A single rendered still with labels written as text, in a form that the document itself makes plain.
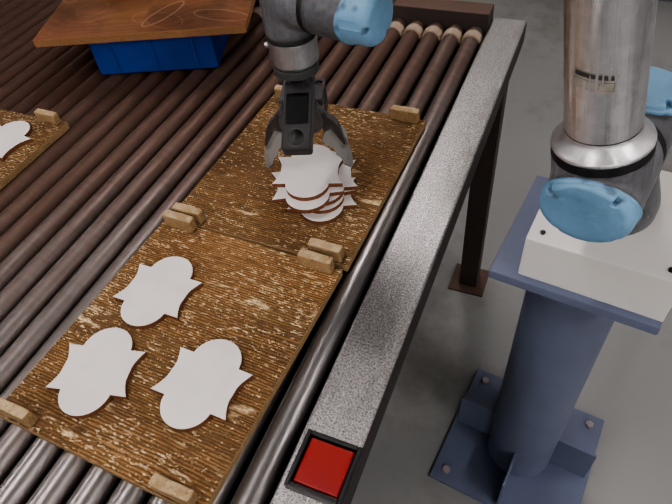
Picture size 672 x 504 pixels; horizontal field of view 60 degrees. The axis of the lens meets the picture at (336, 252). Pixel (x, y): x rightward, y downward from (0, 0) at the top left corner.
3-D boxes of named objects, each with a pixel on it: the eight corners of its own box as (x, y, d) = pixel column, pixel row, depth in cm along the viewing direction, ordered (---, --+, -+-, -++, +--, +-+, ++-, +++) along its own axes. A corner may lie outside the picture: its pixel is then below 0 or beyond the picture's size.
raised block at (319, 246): (345, 256, 94) (344, 244, 92) (340, 264, 93) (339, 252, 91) (312, 247, 96) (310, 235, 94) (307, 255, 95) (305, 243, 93)
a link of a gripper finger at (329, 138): (366, 141, 103) (332, 106, 98) (364, 162, 99) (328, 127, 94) (352, 149, 105) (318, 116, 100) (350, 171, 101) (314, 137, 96)
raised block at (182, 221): (199, 226, 102) (194, 215, 100) (193, 234, 101) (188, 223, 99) (171, 218, 104) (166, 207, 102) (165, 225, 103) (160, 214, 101)
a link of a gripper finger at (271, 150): (273, 151, 107) (296, 116, 100) (268, 172, 103) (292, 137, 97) (258, 143, 106) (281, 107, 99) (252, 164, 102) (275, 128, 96)
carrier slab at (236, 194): (425, 126, 118) (425, 120, 117) (347, 272, 94) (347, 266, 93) (275, 99, 129) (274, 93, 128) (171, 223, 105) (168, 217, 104)
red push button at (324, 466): (355, 456, 74) (355, 452, 73) (338, 502, 70) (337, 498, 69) (313, 441, 76) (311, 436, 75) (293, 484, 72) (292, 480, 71)
